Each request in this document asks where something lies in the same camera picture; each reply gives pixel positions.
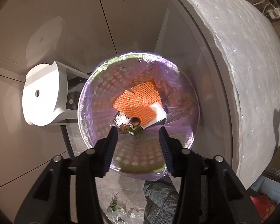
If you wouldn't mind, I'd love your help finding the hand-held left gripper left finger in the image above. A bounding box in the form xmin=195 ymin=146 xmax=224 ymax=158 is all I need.
xmin=14 ymin=126 xmax=119 ymax=224

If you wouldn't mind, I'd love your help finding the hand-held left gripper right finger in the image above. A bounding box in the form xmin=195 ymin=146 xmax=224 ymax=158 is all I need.
xmin=159 ymin=126 xmax=262 ymax=224

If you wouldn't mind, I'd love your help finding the green plant stem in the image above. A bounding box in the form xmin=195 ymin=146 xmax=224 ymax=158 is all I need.
xmin=127 ymin=125 xmax=141 ymax=136

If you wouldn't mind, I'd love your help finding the white tissue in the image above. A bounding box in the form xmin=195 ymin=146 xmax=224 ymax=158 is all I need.
xmin=114 ymin=112 xmax=132 ymax=128

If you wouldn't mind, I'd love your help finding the white foam sponge block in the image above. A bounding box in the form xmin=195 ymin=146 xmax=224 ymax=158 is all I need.
xmin=140 ymin=102 xmax=167 ymax=129

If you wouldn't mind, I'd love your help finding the trash bin with purple bag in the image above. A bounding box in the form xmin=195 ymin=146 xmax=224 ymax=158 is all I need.
xmin=77 ymin=51 xmax=200 ymax=181

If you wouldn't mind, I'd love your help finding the orange foam fruit net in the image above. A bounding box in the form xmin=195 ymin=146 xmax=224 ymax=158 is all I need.
xmin=112 ymin=80 xmax=162 ymax=126

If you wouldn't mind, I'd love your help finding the green plant scrap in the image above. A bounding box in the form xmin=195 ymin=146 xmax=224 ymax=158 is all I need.
xmin=107 ymin=192 xmax=127 ymax=213

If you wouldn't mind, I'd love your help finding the clear plastic bag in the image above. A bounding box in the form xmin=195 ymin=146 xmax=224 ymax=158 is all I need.
xmin=107 ymin=205 xmax=147 ymax=224

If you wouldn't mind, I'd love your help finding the white plastic stool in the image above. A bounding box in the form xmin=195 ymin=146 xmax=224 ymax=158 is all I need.
xmin=22 ymin=61 xmax=89 ymax=127

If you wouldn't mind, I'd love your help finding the pink red cloth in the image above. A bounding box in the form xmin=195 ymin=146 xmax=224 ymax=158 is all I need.
xmin=250 ymin=195 xmax=277 ymax=218

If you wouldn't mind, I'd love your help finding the grey dimpled absorbent mat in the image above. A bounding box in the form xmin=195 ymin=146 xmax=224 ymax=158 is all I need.
xmin=169 ymin=0 xmax=280 ymax=192

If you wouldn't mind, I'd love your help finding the white power strip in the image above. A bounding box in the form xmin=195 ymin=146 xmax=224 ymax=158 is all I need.
xmin=268 ymin=7 xmax=280 ymax=18

